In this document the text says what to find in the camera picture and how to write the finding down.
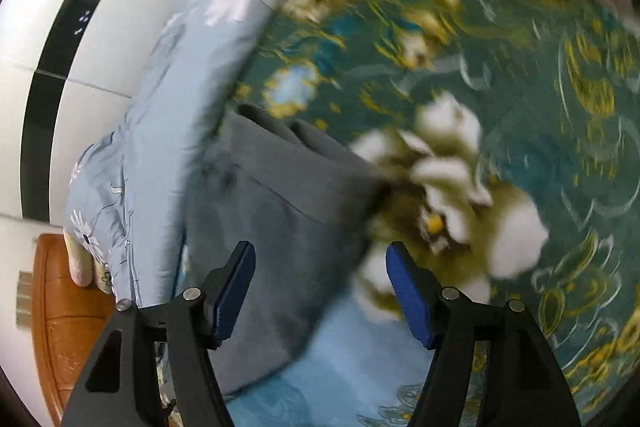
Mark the blue floral duvet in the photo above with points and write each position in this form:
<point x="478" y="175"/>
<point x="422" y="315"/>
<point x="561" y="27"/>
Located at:
<point x="175" y="107"/>

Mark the grey sweater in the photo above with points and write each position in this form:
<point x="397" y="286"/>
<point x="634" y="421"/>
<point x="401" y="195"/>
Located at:
<point x="280" y="217"/>

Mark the wooden headboard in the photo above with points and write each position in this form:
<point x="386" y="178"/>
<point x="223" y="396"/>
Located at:
<point x="65" y="337"/>

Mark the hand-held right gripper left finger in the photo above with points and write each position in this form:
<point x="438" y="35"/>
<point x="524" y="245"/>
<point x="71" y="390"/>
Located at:
<point x="234" y="294"/>

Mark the teal floral fleece blanket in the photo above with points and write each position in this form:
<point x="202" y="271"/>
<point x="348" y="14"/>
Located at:
<point x="525" y="117"/>

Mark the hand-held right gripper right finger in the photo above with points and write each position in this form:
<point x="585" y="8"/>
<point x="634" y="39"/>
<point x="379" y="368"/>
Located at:
<point x="407" y="294"/>

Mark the white wardrobe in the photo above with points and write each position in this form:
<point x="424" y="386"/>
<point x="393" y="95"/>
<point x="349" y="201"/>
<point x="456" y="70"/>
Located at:
<point x="100" y="57"/>

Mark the yellow floral pillow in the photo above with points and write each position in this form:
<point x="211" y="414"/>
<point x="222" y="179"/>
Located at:
<point x="82" y="264"/>

